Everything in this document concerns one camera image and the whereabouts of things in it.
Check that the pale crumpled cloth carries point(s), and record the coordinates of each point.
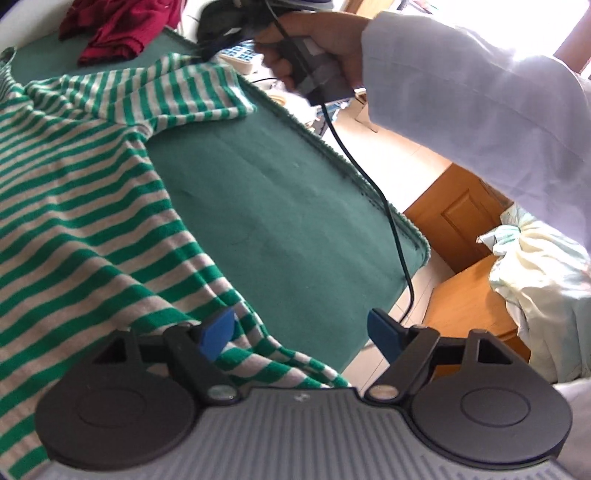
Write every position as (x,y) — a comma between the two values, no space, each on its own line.
(545,277)

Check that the green white striped shirt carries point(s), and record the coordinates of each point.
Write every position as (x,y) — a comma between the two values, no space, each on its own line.
(92,207)

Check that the blue white patterned box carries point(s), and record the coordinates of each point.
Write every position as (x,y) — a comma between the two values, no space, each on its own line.
(240,55)

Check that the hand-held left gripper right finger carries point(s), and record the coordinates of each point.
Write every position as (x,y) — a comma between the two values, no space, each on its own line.
(383,334)

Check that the person's right forearm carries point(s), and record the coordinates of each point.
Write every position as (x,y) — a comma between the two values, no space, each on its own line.
(461,92)

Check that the red knit sweater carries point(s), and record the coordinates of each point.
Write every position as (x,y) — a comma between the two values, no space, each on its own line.
(120,27)

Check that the green table cloth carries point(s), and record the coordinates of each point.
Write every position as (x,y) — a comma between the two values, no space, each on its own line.
(277,207)

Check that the person's right hand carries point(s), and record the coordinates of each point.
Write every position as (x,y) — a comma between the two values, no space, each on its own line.
(332,32)

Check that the wooden cabinet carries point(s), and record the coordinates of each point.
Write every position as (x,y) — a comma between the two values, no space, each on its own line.
(461,221)

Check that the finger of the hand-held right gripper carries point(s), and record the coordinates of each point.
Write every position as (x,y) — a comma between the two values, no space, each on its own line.
(214,50)

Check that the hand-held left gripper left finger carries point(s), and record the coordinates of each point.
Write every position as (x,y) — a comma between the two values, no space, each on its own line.
(217,334)

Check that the wooden window frame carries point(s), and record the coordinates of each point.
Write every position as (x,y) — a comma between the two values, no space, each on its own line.
(575,50)

